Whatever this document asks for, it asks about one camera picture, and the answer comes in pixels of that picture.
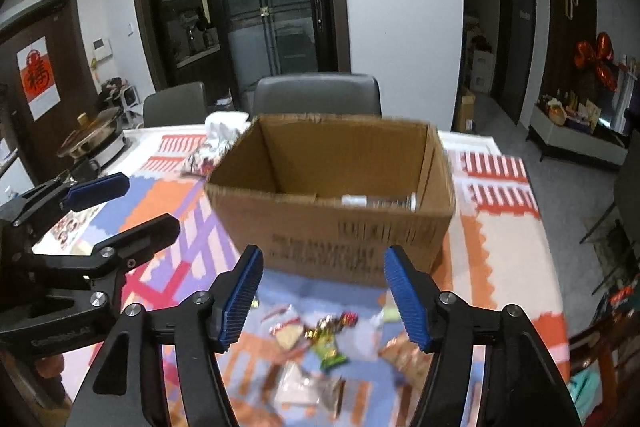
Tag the gold fortune biscuit packet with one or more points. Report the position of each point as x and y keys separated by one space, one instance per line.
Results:
x=408 y=359

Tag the floral snack bag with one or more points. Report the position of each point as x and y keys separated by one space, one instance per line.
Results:
x=222 y=131

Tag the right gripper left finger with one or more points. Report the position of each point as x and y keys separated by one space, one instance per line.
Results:
x=125 y=384

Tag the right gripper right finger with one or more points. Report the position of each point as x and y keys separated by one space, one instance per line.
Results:
x=522 y=386

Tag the grey chair far left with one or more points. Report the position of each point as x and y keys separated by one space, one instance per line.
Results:
x=176 y=106

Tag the grey chair near box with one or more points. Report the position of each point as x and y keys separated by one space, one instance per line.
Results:
x=333 y=93

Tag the white low tv cabinet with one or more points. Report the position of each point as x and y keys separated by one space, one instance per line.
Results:
x=561 y=142

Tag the electric hot pot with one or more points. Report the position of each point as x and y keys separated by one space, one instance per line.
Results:
x=97 y=142

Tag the gold red wrapped candy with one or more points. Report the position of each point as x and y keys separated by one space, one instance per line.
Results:
x=330 y=325

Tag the red foil balloon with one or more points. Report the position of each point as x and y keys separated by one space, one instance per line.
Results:
x=599 y=56

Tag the small cardboard box on floor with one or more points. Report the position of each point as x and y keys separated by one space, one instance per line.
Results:
x=464 y=121

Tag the green snack packet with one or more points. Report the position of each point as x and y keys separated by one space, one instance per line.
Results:
x=323 y=343

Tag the left hand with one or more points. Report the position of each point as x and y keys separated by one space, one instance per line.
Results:
x=50 y=367

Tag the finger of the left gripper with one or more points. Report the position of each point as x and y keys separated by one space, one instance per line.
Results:
x=47 y=203
x=123 y=251

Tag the pale green wrapped candy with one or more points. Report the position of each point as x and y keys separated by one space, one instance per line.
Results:
x=390 y=314

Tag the brown cardboard box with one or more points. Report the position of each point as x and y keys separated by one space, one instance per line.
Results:
x=324 y=196

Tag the red fu character poster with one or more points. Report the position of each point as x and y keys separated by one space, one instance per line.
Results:
x=37 y=78

